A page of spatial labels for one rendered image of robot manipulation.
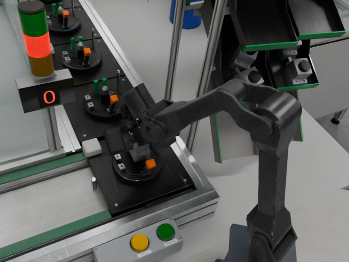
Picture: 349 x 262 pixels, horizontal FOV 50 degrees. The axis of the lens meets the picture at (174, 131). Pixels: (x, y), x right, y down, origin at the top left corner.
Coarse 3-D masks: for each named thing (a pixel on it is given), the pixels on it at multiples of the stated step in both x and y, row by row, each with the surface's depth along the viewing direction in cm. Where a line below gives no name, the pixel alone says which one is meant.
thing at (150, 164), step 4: (144, 156) 94; (148, 156) 95; (148, 160) 93; (152, 160) 93; (148, 164) 92; (152, 164) 93; (144, 168) 97; (148, 168) 93; (144, 172) 98; (148, 172) 99
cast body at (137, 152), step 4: (136, 144) 95; (148, 144) 97; (136, 148) 96; (140, 148) 97; (144, 148) 98; (148, 148) 98; (132, 152) 97; (136, 152) 97; (140, 152) 97; (144, 152) 97; (148, 152) 98; (132, 156) 98; (136, 156) 97; (140, 156) 97; (136, 160) 98
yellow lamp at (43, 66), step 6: (30, 60) 79; (36, 60) 78; (42, 60) 79; (48, 60) 80; (30, 66) 80; (36, 66) 79; (42, 66) 80; (48, 66) 80; (36, 72) 81; (42, 72) 81; (48, 72) 81
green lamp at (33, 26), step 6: (42, 12) 72; (24, 18) 71; (30, 18) 71; (36, 18) 72; (42, 18) 73; (24, 24) 72; (30, 24) 72; (36, 24) 72; (42, 24) 73; (24, 30) 74; (30, 30) 73; (36, 30) 73; (42, 30) 74; (30, 36) 74; (36, 36) 74
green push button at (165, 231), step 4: (164, 224) 93; (168, 224) 93; (160, 228) 92; (164, 228) 92; (168, 228) 92; (172, 228) 92; (160, 232) 91; (164, 232) 91; (168, 232) 91; (172, 232) 91; (160, 236) 91; (164, 236) 90; (168, 236) 91
